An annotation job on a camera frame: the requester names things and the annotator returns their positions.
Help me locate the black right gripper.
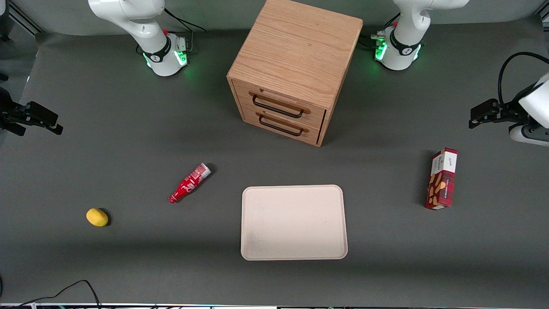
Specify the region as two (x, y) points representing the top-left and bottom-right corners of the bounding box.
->
(0, 88), (63, 136)

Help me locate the yellow lemon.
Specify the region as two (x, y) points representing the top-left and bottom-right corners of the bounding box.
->
(86, 208), (109, 227)

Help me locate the wooden drawer front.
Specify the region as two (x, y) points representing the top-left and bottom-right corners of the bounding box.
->
(240, 103), (323, 146)
(232, 80), (327, 130)

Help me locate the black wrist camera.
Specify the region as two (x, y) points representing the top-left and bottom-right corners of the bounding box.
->
(498, 100), (520, 125)

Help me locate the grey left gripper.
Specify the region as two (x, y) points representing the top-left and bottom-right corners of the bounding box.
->
(469, 99), (549, 147)

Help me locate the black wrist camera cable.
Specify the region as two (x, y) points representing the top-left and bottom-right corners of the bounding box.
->
(498, 51), (549, 106)

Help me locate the red cookie box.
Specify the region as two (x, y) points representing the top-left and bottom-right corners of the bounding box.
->
(425, 148), (458, 210)

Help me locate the black looped cable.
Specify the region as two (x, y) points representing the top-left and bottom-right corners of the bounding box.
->
(0, 280), (102, 309)

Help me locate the black drawer handle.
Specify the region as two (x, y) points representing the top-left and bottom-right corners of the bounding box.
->
(252, 94), (305, 119)
(258, 113), (304, 137)

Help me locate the beige rectangular tray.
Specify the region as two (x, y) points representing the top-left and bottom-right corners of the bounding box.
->
(241, 185), (348, 261)

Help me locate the red cola bottle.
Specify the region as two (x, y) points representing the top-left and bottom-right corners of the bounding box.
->
(168, 163), (212, 204)

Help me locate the wooden drawer cabinet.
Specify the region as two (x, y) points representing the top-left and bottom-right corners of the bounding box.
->
(226, 0), (364, 147)

